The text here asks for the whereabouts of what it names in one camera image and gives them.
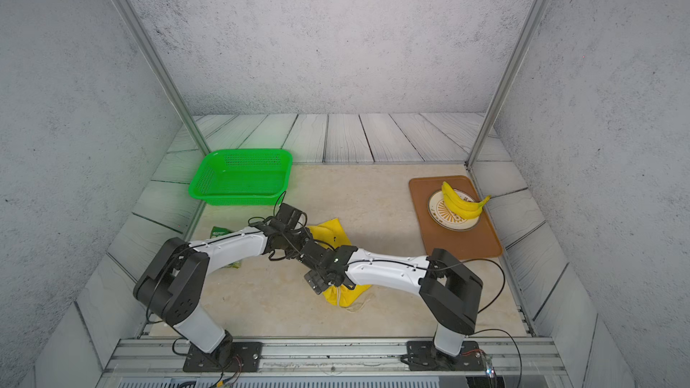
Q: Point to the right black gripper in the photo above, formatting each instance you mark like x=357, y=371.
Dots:
x=314, y=282

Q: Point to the yellow shorts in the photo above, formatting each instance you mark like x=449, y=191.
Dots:
x=331, y=232

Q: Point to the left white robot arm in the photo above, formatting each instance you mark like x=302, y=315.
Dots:
x=171, y=285

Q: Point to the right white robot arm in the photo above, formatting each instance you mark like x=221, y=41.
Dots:
x=451, y=291

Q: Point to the green snack packet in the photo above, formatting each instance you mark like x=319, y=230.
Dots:
x=217, y=232

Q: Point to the green plastic basket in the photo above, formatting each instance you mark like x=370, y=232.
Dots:
x=242, y=177

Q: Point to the white patterned plate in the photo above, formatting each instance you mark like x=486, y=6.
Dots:
x=446, y=218

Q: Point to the yellow banana bunch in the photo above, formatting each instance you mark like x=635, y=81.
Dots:
x=467, y=210

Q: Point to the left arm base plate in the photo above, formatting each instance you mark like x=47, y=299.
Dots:
x=223, y=357

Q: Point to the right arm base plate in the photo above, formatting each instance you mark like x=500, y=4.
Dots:
x=423, y=356

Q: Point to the aluminium front rail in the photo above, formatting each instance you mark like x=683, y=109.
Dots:
x=339, y=362

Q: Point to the left aluminium frame post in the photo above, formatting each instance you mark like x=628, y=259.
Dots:
x=130, y=17

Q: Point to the aluminium frame post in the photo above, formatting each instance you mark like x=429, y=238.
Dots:
x=130, y=17
x=528, y=31

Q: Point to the right aluminium frame post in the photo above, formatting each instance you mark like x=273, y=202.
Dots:
x=528, y=31

